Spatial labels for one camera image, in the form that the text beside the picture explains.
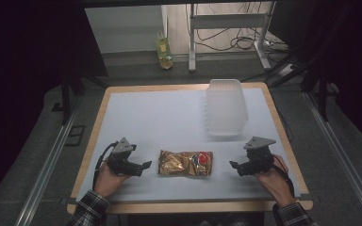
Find golden snack packet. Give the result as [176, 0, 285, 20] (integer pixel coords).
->
[157, 149, 214, 177]

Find black metal stand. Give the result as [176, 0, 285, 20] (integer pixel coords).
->
[300, 62, 338, 122]
[55, 72, 88, 126]

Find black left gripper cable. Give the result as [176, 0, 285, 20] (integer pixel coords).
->
[91, 140, 120, 191]

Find aluminium floor rail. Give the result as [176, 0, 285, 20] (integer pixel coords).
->
[13, 93, 84, 226]
[303, 90, 362, 226]

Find black floor cables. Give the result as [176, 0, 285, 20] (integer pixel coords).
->
[185, 3, 290, 64]

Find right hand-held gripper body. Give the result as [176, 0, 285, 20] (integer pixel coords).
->
[237, 136, 277, 177]

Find person's plaid sleeve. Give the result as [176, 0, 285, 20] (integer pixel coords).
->
[65, 189, 111, 226]
[271, 202, 319, 226]

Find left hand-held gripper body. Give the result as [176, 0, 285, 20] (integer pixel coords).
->
[107, 137, 143, 177]

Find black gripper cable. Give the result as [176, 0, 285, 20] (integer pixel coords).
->
[271, 153, 296, 199]
[91, 140, 120, 191]

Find white power strip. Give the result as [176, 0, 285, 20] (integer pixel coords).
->
[277, 63, 296, 78]

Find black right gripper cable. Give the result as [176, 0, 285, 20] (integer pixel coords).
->
[271, 153, 296, 199]

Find white table mat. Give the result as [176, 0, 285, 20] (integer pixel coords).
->
[75, 88, 302, 202]

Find person's left plaid sleeve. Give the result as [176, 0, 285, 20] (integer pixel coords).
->
[65, 189, 111, 226]

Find person's left hand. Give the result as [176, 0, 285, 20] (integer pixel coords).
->
[93, 161, 132, 200]

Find person's right hand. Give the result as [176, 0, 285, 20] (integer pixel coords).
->
[254, 153, 296, 208]

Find translucent plastic basket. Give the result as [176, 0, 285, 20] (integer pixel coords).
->
[205, 78, 250, 137]

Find person's right plaid sleeve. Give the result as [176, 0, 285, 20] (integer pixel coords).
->
[271, 202, 319, 226]

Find yellow drink bottle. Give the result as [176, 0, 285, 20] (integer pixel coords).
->
[156, 30, 174, 70]

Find white metal desk frame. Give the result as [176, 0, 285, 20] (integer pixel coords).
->
[187, 2, 277, 73]

